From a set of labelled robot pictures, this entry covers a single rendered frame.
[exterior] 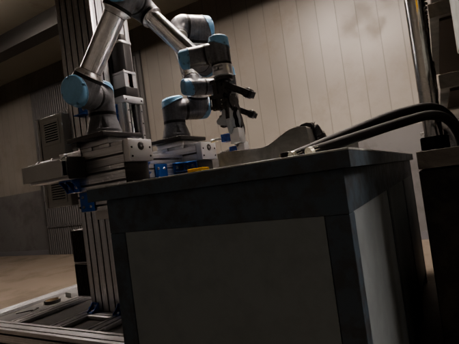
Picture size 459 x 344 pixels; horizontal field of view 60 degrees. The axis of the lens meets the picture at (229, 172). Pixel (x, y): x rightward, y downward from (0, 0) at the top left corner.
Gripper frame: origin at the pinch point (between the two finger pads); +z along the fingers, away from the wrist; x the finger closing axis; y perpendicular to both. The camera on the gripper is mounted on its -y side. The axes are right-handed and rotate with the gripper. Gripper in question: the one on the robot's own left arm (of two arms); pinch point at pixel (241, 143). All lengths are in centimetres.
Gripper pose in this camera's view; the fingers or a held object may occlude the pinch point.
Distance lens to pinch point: 176.8
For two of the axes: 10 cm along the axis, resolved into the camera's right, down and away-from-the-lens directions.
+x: -4.7, 0.1, -8.8
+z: 1.4, 9.9, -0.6
